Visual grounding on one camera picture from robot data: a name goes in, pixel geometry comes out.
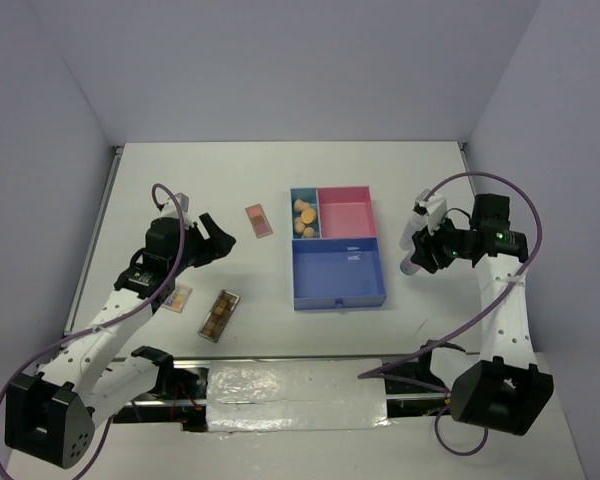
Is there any pink teal gradient bottle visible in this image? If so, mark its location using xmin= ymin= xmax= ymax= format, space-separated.
xmin=400 ymin=252 xmax=421 ymax=276

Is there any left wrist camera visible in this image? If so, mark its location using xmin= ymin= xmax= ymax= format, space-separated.
xmin=160 ymin=193 xmax=189 ymax=219

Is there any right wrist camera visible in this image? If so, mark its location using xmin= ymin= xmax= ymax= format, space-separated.
xmin=412 ymin=189 xmax=447 ymax=234

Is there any pink blush palette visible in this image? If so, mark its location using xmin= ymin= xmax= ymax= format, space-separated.
xmin=245 ymin=204 xmax=273 ymax=238

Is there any colourful eyeshadow palette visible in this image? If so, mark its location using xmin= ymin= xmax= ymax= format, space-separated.
xmin=161 ymin=284 xmax=192 ymax=313

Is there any three-compartment organizer tray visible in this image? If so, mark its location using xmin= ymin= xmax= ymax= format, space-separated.
xmin=290 ymin=186 xmax=387 ymax=311

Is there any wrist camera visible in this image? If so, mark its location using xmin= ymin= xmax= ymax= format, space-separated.
xmin=160 ymin=193 xmax=189 ymax=219
xmin=412 ymin=189 xmax=447 ymax=234

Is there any foil covered base rail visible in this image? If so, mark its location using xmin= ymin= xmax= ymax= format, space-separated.
xmin=115 ymin=357 xmax=445 ymax=433

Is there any beige makeup sponge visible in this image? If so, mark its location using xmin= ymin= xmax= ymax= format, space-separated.
xmin=300 ymin=208 xmax=317 ymax=225
xmin=293 ymin=219 xmax=306 ymax=234
xmin=302 ymin=226 xmax=316 ymax=238
xmin=293 ymin=199 xmax=311 ymax=213

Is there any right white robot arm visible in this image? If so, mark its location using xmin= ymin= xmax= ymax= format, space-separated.
xmin=406 ymin=194 xmax=554 ymax=436

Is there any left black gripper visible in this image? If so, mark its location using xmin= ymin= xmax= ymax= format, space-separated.
xmin=168 ymin=213 xmax=235 ymax=275

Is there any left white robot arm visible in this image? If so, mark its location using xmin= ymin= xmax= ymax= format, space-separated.
xmin=4 ymin=213 xmax=236 ymax=469

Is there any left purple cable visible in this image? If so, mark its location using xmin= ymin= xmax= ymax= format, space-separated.
xmin=0 ymin=183 xmax=187 ymax=474

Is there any brown eyeshadow palette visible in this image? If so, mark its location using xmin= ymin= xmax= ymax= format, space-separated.
xmin=198 ymin=290 xmax=240 ymax=343

